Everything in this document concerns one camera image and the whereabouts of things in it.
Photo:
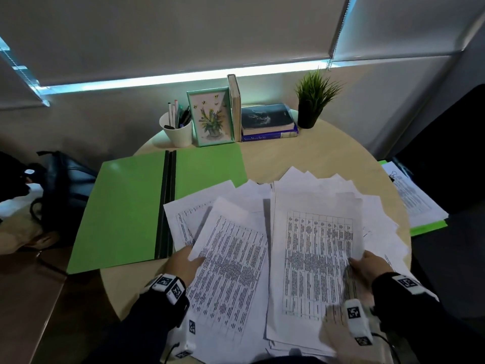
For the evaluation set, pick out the small grey roller blind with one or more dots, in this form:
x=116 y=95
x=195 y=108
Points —
x=409 y=22

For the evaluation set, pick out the pink-capped white pen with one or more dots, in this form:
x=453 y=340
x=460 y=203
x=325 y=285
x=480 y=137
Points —
x=175 y=111

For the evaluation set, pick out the person's left forearm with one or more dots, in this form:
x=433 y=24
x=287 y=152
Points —
x=140 y=329

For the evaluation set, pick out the black pen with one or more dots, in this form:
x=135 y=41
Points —
x=185 y=117

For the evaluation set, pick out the person's right thumb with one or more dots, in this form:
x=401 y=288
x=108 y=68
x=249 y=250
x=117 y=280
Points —
x=356 y=265

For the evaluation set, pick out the framed flower picture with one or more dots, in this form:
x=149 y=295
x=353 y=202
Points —
x=210 y=116

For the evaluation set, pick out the brown wooden bench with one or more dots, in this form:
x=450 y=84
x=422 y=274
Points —
x=22 y=299

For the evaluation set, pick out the white pen cup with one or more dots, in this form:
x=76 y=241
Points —
x=179 y=134

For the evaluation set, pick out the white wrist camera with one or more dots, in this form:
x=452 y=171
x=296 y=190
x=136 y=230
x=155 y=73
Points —
x=356 y=318
x=170 y=286

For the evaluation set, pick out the person's right forearm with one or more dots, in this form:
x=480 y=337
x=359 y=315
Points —
x=420 y=322

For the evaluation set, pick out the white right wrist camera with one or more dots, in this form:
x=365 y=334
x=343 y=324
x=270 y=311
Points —
x=356 y=318

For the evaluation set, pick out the wide printed paper sheet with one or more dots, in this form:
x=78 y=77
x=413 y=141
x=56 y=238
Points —
x=314 y=261

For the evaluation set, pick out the black plant pot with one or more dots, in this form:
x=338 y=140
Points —
x=307 y=115

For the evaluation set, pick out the plain white pen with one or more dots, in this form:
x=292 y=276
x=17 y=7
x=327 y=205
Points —
x=170 y=114

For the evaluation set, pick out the narrow printed paper sheet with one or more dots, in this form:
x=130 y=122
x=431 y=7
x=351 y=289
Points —
x=231 y=272

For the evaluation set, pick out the black binder clip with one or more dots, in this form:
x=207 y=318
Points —
x=391 y=178

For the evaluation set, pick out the pile of white papers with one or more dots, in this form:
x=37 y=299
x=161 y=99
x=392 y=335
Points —
x=379 y=227

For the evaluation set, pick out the black chair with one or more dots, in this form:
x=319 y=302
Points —
x=447 y=155

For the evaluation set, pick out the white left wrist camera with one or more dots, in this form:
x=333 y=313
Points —
x=170 y=286

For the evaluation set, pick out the open green folder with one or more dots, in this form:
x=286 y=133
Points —
x=121 y=208

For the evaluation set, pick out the dark cover book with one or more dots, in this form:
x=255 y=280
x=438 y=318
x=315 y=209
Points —
x=267 y=118

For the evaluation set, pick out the black bag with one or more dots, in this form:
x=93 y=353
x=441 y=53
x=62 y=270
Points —
x=66 y=193

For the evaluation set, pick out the person's right hand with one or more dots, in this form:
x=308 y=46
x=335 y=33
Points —
x=373 y=267

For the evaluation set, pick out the person's left hand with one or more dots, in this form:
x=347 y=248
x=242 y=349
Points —
x=181 y=266

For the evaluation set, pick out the person's left thumb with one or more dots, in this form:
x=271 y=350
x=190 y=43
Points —
x=197 y=262

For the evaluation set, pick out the upright pale book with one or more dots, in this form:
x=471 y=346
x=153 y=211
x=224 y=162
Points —
x=235 y=106

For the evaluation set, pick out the closed green folder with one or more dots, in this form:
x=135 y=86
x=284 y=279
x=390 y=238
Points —
x=428 y=227

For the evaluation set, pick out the beige cloth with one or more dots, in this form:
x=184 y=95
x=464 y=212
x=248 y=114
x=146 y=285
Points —
x=19 y=231

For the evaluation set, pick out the blue book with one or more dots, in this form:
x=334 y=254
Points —
x=271 y=134

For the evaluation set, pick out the large grey roller blind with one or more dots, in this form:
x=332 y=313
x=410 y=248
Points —
x=170 y=34

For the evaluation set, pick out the green artificial plant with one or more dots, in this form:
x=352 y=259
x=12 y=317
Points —
x=316 y=89

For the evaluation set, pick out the clipped printed document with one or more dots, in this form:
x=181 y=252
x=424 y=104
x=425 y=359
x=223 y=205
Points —
x=415 y=197

